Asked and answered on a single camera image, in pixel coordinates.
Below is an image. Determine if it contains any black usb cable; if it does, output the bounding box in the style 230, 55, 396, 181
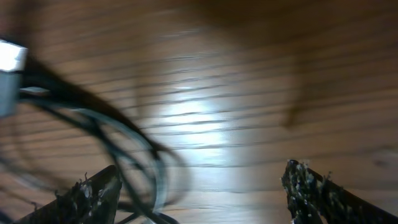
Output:
0, 39, 190, 224
0, 102, 181, 224

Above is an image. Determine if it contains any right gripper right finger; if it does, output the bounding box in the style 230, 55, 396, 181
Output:
281, 160, 397, 224

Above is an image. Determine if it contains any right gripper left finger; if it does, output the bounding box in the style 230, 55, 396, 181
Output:
16, 165, 122, 224

